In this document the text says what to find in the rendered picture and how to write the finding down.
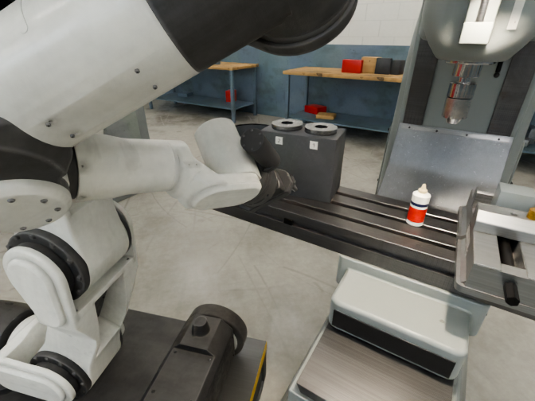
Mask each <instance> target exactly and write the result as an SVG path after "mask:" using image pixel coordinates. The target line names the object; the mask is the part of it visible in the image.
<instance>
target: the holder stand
mask: <svg viewBox="0 0 535 401"><path fill-rule="evenodd" d="M261 131H262V133H263V134H264V136H265V137H266V138H267V140H268V141H269V142H270V143H271V145H272V146H273V147H274V149H275V150H276V152H277V153H278V154H279V156H280V164H279V166H278V167H277V168H276V169H282V170H285V171H287V172H288V173H289V175H292V176H293V177H294V179H295V181H296V182H295V185H296V187H297V189H298V190H297V191H295V192H294V191H293V190H291V194H289V195H291V196H295V197H302V198H306V199H310V200H314V201H321V202H326V203H330V202H331V201H332V199H333V197H334V195H335V193H336V192H337V191H338V188H339V186H340V180H341V173H342V161H343V154H344V148H345V141H346V129H344V128H338V127H337V126H335V125H334V124H330V123H308V124H303V122H301V121H299V120H295V119H278V120H275V121H273V122H272V123H271V125H269V126H267V127H265V128H264V129H262V130H261Z"/></svg>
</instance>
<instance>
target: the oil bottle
mask: <svg viewBox="0 0 535 401"><path fill-rule="evenodd" d="M430 198H431V195H430V194H429V193H428V191H427V190H426V184H423V185H422V187H421V188H419V189H418V190H417V191H414V192H413V194H412V199H411V203H410V206H409V210H408V215H407V219H406V222H407V223H408V224H410V225H412V226H415V227H419V226H422V225H423V223H424V218H425V216H426V212H427V210H428V204H429V201H430Z"/></svg>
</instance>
